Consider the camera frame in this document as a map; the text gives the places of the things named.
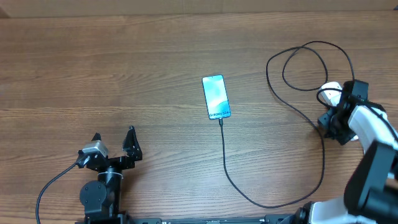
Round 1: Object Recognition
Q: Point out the black USB charging cable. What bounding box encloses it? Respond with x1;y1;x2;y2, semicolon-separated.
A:
218;40;356;209

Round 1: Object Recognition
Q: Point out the Samsung Galaxy smartphone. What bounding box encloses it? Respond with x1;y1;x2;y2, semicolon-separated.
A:
202;75;231;120

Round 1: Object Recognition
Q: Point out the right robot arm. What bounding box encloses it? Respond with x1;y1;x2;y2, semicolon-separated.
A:
280;80;397;223

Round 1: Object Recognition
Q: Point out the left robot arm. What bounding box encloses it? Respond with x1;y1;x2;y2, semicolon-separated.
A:
76;126;142;223

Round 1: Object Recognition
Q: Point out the white power strip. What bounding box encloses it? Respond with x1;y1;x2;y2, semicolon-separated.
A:
318;82;358;142

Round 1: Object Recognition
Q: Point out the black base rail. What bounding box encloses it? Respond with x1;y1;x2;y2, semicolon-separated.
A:
75;214;295;224

